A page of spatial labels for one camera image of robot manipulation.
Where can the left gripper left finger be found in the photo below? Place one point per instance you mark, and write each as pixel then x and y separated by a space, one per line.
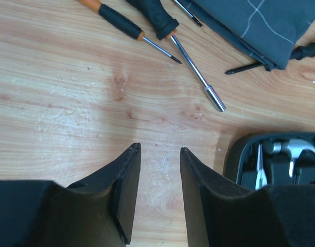
pixel 97 210

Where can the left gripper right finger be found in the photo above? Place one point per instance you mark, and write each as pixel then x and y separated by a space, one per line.
pixel 219 212

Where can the orange handled pliers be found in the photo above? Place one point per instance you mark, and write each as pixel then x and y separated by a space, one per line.
pixel 261 179

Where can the black plastic tool case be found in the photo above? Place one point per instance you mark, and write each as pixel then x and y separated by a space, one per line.
pixel 241 160

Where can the claw hammer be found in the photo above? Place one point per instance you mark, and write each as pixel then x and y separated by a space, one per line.
pixel 293 148

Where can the black handled nut driver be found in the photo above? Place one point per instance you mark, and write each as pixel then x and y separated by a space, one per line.
pixel 165 27

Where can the grey folded cloth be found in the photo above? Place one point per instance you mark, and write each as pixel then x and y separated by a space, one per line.
pixel 267 30

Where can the small black screwdriver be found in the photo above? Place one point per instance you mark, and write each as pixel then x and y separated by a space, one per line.
pixel 123 24
pixel 185 9

